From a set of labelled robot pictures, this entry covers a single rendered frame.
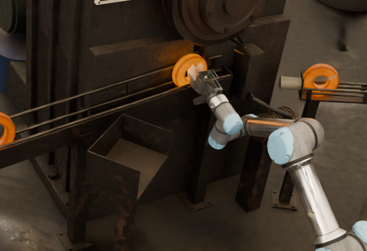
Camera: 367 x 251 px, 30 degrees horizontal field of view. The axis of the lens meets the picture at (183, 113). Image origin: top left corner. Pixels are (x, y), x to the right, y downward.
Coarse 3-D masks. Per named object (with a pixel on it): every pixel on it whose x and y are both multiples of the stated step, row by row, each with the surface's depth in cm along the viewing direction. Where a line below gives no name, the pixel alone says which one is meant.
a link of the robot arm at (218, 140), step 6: (210, 132) 271; (216, 132) 265; (222, 132) 264; (210, 138) 270; (216, 138) 267; (222, 138) 266; (228, 138) 268; (234, 138) 271; (210, 144) 271; (216, 144) 269; (222, 144) 269
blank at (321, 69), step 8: (320, 64) 293; (312, 72) 293; (320, 72) 292; (328, 72) 292; (336, 72) 294; (304, 80) 295; (312, 80) 295; (328, 80) 295; (336, 80) 294; (320, 88) 297; (328, 88) 297; (320, 96) 299
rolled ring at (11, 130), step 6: (0, 114) 240; (0, 120) 240; (6, 120) 242; (6, 126) 243; (12, 126) 245; (6, 132) 246; (12, 132) 246; (6, 138) 246; (12, 138) 248; (0, 144) 247
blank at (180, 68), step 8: (184, 56) 276; (192, 56) 275; (200, 56) 279; (176, 64) 275; (184, 64) 274; (192, 64) 276; (176, 72) 275; (184, 72) 276; (176, 80) 276; (184, 80) 279
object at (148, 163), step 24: (120, 120) 253; (96, 144) 239; (120, 144) 257; (144, 144) 257; (168, 144) 252; (96, 168) 236; (120, 168) 231; (144, 168) 248; (120, 192) 237; (120, 216) 261; (120, 240) 268
